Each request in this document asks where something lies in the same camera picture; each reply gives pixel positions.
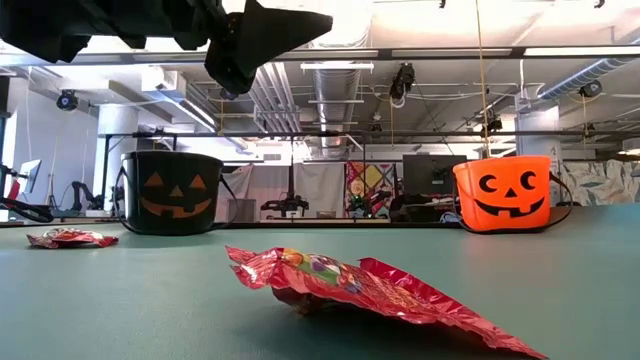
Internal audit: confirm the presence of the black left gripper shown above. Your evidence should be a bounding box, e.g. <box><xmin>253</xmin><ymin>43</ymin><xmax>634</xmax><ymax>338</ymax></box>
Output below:
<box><xmin>92</xmin><ymin>0</ymin><xmax>335</xmax><ymax>96</ymax></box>

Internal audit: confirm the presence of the red Skittles candy pack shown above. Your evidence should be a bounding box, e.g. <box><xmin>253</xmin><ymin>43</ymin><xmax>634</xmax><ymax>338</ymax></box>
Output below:
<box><xmin>25</xmin><ymin>227</ymin><xmax>120</xmax><ymax>250</ymax></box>
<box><xmin>224</xmin><ymin>244</ymin><xmax>551</xmax><ymax>360</ymax></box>

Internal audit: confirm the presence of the white ceiling light fixture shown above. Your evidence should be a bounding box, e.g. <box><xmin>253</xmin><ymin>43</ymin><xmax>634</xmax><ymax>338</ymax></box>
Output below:
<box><xmin>299</xmin><ymin>61</ymin><xmax>375</xmax><ymax>75</ymax></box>

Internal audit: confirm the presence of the grey overhead crossbar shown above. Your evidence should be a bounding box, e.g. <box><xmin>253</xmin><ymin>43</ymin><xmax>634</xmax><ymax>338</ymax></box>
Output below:
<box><xmin>0</xmin><ymin>44</ymin><xmax>640</xmax><ymax>69</ymax></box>

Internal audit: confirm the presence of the white hanging cloth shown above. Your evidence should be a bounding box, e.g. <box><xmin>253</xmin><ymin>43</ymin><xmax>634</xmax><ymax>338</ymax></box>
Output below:
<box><xmin>292</xmin><ymin>162</ymin><xmax>347</xmax><ymax>217</ymax></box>
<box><xmin>219</xmin><ymin>163</ymin><xmax>255</xmax><ymax>224</ymax></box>

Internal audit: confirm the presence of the black background robot rig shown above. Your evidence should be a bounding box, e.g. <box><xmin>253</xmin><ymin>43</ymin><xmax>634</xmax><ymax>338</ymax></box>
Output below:
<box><xmin>259</xmin><ymin>193</ymin><xmax>311</xmax><ymax>219</ymax></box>

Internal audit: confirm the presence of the grey bin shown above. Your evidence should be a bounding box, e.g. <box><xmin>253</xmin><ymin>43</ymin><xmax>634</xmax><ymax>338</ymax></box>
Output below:
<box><xmin>227</xmin><ymin>198</ymin><xmax>258</xmax><ymax>224</ymax></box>

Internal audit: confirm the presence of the black background monitor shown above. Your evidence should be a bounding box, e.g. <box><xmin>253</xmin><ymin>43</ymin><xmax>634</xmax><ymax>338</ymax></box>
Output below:
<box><xmin>402</xmin><ymin>153</ymin><xmax>469</xmax><ymax>197</ymax></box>

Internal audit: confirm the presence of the black jack-o-lantern bucket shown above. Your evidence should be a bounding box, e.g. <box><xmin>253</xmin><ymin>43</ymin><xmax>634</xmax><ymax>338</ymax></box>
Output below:
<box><xmin>113</xmin><ymin>149</ymin><xmax>240</xmax><ymax>237</ymax></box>

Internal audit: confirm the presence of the black hanging device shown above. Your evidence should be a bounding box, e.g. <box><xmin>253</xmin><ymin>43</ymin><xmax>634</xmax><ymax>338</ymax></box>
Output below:
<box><xmin>480</xmin><ymin>115</ymin><xmax>504</xmax><ymax>137</ymax></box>

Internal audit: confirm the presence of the orange jack-o-lantern bucket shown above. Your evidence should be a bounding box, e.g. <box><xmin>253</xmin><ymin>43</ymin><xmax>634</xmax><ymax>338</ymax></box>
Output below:
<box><xmin>452</xmin><ymin>154</ymin><xmax>575</xmax><ymax>235</ymax></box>

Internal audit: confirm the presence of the tilted white-screen monitor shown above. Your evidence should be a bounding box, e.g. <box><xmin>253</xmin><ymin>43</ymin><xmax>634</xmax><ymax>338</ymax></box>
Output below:
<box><xmin>10</xmin><ymin>158</ymin><xmax>44</xmax><ymax>197</ymax></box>

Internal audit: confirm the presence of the green table mat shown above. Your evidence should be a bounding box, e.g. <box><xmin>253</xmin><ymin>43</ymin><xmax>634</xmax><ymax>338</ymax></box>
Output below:
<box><xmin>0</xmin><ymin>202</ymin><xmax>640</xmax><ymax>360</ymax></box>

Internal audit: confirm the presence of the silver ventilation duct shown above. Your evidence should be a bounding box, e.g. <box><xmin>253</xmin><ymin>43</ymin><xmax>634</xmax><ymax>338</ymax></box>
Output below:
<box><xmin>310</xmin><ymin>67</ymin><xmax>362</xmax><ymax>151</ymax></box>

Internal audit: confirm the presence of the black ceiling camera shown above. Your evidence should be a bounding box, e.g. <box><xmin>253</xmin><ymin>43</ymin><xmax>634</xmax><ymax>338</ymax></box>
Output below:
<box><xmin>388</xmin><ymin>62</ymin><xmax>417</xmax><ymax>110</ymax></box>

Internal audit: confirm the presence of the colourful quilt wall hanging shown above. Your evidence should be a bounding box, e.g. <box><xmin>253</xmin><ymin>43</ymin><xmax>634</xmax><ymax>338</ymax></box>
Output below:
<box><xmin>344</xmin><ymin>160</ymin><xmax>397</xmax><ymax>222</ymax></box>

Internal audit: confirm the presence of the black background station frame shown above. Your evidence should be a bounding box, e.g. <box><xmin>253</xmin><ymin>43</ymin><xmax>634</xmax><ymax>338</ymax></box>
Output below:
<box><xmin>97</xmin><ymin>128</ymin><xmax>640</xmax><ymax>224</ymax></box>

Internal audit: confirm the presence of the black curved cable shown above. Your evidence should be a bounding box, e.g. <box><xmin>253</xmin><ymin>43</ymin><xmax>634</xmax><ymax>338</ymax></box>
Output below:
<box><xmin>0</xmin><ymin>195</ymin><xmax>55</xmax><ymax>225</ymax></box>

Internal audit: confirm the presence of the silver flexible duct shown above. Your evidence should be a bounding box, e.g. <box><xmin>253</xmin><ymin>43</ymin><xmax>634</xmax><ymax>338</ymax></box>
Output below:
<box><xmin>537</xmin><ymin>56</ymin><xmax>640</xmax><ymax>101</ymax></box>

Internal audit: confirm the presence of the leaf pattern wall cloth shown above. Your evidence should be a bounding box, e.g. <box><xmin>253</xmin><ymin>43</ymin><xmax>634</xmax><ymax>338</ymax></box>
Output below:
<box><xmin>560</xmin><ymin>159</ymin><xmax>640</xmax><ymax>206</ymax></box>

